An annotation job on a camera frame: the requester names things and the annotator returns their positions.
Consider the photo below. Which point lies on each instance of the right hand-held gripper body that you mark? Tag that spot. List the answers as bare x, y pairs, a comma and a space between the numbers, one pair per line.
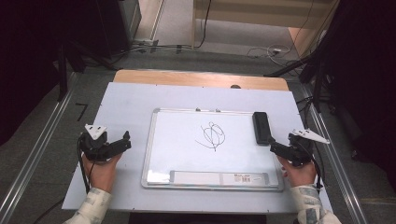
300, 151

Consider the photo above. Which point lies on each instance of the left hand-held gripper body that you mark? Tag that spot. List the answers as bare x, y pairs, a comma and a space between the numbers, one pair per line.
93, 146

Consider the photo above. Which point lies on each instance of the black whiteboard eraser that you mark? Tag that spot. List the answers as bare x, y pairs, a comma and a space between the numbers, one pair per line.
261, 127

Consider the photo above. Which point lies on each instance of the person's right hand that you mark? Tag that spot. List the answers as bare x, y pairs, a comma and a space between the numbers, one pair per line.
300, 175

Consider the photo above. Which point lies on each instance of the person's left hand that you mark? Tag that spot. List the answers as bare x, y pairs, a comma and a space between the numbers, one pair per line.
101, 174

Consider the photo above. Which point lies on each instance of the large white table sheet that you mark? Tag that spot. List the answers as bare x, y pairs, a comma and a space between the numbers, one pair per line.
130, 105

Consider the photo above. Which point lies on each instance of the metal-framed whiteboard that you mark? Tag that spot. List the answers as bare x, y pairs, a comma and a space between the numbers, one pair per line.
180, 149

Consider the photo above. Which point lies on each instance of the black tripod stand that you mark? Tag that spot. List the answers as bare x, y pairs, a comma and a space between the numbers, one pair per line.
317, 81

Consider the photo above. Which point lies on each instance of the black stand leg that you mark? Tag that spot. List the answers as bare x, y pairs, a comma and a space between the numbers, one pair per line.
62, 74

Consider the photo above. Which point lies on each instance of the wooden table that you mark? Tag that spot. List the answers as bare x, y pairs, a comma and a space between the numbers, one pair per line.
193, 79

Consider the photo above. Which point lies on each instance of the black curtain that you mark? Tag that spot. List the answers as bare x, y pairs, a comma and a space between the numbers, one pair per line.
367, 77
28, 56

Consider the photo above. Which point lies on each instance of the light wooden furniture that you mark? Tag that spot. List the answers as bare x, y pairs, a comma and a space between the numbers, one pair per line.
249, 12

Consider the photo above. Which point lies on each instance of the metal floor rail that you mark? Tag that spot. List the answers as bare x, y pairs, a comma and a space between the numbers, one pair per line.
34, 155
339, 174

